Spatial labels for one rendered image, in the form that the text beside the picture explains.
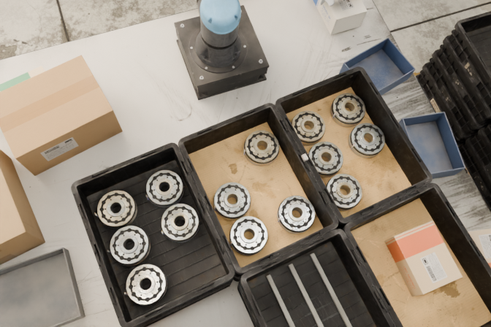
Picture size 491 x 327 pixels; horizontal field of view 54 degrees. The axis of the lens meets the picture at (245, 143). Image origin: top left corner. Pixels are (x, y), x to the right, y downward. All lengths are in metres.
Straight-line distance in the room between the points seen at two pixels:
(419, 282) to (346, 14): 0.91
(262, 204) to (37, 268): 0.68
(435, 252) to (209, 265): 0.60
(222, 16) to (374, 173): 0.64
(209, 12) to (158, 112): 0.40
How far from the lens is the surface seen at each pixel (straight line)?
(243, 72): 1.57
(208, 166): 1.40
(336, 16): 1.73
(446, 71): 2.29
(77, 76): 1.54
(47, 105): 1.52
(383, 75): 1.77
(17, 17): 2.86
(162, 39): 1.76
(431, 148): 1.71
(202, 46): 1.53
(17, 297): 1.55
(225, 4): 1.42
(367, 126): 1.48
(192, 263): 1.34
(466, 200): 1.70
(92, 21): 2.73
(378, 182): 1.46
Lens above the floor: 2.15
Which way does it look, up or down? 68 degrees down
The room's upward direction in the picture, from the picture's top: 9 degrees clockwise
